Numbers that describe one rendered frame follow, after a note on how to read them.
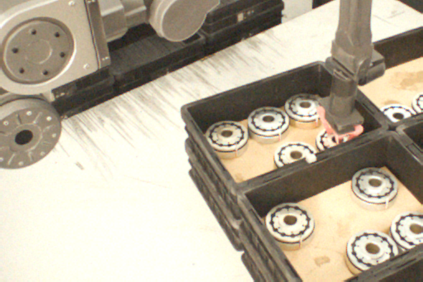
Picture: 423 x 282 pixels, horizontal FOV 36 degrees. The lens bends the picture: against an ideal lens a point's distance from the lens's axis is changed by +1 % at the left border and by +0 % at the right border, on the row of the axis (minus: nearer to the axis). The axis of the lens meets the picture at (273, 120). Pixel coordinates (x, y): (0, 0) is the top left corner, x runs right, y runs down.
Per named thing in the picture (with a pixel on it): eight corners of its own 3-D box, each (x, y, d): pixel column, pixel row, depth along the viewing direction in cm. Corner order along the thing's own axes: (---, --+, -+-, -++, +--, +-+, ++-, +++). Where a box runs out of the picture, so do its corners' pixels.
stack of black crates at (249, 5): (212, 104, 271) (206, 13, 241) (174, 70, 288) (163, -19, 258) (284, 69, 290) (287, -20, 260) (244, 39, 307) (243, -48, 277)
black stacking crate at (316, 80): (235, 227, 138) (234, 191, 131) (182, 143, 158) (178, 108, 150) (384, 164, 153) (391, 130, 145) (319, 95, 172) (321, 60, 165)
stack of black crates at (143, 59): (129, 145, 252) (115, 76, 230) (92, 106, 270) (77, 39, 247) (211, 103, 271) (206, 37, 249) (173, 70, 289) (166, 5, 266)
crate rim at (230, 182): (234, 198, 132) (234, 190, 130) (178, 113, 151) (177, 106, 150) (391, 136, 146) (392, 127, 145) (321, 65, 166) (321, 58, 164)
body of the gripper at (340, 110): (341, 99, 150) (345, 74, 146) (363, 126, 144) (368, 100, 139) (316, 105, 148) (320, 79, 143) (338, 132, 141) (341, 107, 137)
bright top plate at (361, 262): (365, 280, 123) (366, 279, 123) (337, 242, 130) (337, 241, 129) (407, 260, 127) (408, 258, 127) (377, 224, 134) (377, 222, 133)
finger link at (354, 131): (344, 133, 154) (349, 102, 147) (359, 152, 149) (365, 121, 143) (320, 140, 151) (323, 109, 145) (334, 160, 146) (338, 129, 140)
